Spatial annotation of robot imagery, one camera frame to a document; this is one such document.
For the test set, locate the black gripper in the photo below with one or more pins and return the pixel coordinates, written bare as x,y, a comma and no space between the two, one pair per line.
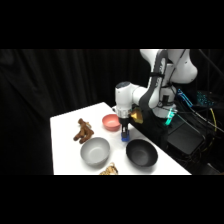
123,121

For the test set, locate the blue cube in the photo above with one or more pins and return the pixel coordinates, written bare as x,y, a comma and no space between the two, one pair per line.
125,138

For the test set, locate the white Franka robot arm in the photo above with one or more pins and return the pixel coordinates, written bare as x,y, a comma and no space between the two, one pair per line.
156,86

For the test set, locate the pink bowl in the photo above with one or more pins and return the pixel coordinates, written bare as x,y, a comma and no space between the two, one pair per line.
110,122

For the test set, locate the black bowl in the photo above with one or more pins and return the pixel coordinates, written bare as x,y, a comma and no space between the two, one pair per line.
141,153

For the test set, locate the grey bowl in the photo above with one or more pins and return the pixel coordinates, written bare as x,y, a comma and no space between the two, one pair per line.
95,151

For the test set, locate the black robot stand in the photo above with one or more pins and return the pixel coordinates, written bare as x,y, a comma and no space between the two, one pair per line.
150,131

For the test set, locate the brown plush toy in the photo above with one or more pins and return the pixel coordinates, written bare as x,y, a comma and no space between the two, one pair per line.
83,131

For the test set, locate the striped tan plush toy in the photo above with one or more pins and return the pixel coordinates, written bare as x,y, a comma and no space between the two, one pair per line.
109,171

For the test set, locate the black box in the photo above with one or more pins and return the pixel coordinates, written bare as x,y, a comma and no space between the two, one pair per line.
185,138

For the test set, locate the blue clamp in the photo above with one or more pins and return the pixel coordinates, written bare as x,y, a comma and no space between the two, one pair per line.
184,96

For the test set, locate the device with teal lights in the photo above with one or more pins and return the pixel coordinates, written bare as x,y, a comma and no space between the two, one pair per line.
202,98

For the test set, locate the black curtain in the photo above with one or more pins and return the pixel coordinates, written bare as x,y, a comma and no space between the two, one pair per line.
36,100

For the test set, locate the yellowish wrist camera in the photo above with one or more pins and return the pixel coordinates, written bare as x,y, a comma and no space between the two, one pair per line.
137,115

